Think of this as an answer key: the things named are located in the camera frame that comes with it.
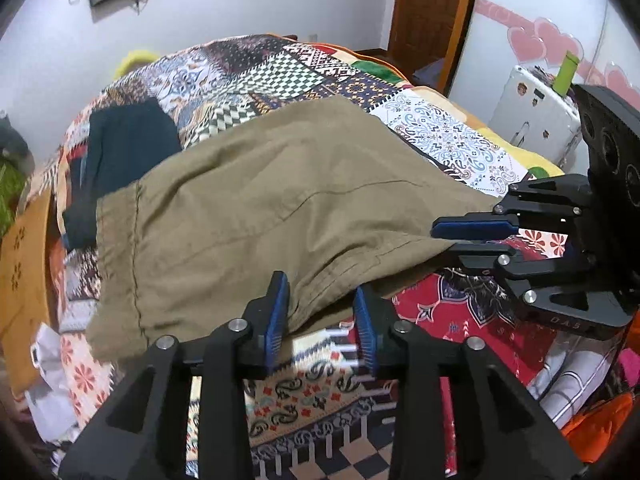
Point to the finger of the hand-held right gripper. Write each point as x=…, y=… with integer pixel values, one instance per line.
x=475, y=226
x=505, y=262

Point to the white crumpled cloth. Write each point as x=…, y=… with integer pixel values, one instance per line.
x=50, y=380

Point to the yellow-green pillow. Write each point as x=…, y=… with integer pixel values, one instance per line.
x=132, y=60

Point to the dark teal folded garment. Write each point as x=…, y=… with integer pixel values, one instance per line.
x=127, y=145

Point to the khaki pants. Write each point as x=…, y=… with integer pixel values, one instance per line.
x=250, y=210

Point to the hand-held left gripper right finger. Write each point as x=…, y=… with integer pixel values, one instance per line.
x=365, y=332

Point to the white plastic appliance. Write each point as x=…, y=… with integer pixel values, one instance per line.
x=530, y=110

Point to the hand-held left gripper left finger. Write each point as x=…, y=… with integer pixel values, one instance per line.
x=277, y=322

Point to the grey cloth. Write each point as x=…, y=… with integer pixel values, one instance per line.
x=12, y=135

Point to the bright orange cloth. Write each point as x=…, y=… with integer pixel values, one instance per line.
x=605, y=425

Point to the white wardrobe with pink hearts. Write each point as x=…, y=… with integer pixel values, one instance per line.
x=500, y=30

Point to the green patterned cloth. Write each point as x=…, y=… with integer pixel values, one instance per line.
x=10, y=190

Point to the patchwork printed blanket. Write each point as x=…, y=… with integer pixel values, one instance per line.
x=300, y=72

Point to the orange flower-print cloth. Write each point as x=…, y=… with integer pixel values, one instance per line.
x=25, y=280

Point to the white striped bag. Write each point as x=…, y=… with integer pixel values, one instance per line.
x=575, y=380

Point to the brown wooden door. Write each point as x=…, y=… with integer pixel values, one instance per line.
x=430, y=10

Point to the green plastic bottle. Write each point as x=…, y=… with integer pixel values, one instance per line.
x=566, y=72

